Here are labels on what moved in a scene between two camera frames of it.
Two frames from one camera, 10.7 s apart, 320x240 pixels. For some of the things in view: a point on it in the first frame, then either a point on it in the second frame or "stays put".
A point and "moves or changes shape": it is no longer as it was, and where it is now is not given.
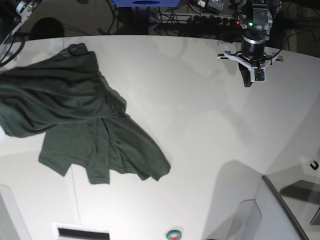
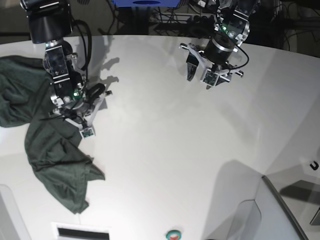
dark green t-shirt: (63, 95) moves or changes shape
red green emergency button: (173, 235) stays put
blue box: (146, 3) stays put
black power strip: (204, 19) stays put
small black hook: (314, 167) stays put
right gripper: (253, 48) -> (219, 48)
